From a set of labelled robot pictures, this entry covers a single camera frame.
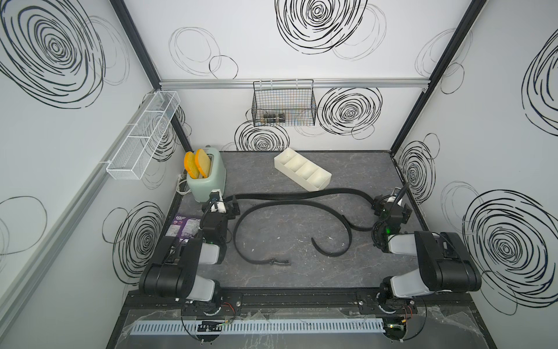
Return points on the cream compartment storage tray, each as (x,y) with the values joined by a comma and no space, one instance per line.
(302,171)

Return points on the black wire wall basket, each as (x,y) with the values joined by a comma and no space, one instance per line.
(293,97)

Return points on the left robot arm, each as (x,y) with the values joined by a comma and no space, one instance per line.
(172,271)

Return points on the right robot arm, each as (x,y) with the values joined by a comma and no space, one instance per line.
(444,263)

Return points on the right toast slice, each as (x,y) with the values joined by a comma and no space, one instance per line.
(202,162)

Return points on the white wire wall shelf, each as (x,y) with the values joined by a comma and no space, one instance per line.
(140,144)

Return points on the toast slice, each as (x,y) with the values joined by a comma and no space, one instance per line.
(190,165)
(202,162)

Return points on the mint green toaster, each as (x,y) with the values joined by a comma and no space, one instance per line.
(215,180)

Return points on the grey slotted cable duct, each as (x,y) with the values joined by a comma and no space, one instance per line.
(259,326)

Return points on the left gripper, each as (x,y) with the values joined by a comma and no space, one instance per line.
(230,212)

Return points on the items in wire basket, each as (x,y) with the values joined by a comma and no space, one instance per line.
(273,118)

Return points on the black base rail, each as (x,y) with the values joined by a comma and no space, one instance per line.
(236,301)

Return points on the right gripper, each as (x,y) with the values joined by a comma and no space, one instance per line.
(391,209)

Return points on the purple snack packet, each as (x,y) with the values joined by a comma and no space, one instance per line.
(184,227)

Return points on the left toast slice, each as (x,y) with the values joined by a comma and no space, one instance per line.
(190,165)

